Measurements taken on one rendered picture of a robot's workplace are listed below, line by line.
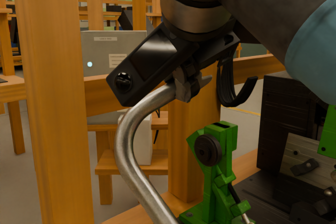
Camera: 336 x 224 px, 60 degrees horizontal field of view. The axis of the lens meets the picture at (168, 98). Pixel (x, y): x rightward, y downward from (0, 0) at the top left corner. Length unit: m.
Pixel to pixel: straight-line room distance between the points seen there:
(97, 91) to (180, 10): 0.49
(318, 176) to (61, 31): 0.73
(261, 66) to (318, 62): 1.04
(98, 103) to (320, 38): 0.61
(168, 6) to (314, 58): 0.15
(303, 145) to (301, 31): 0.75
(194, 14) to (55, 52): 0.36
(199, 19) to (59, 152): 0.44
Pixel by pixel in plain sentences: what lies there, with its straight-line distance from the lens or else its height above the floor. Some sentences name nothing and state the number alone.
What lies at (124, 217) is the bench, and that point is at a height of 0.88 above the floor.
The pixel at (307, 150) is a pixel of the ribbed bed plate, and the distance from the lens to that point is 0.90.
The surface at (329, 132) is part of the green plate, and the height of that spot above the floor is 1.13.
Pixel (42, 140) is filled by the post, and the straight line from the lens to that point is 0.62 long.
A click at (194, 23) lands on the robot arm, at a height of 1.40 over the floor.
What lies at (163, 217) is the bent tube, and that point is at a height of 1.14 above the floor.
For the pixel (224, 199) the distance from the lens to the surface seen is 0.75.
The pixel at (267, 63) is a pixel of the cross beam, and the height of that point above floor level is 1.25.
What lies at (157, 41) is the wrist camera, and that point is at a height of 1.39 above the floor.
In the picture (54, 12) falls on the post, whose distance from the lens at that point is 0.58.
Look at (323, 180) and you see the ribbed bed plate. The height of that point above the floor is 1.00.
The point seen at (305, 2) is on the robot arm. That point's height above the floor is 1.42.
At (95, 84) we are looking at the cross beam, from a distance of 0.72.
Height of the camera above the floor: 1.41
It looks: 14 degrees down
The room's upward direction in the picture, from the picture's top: straight up
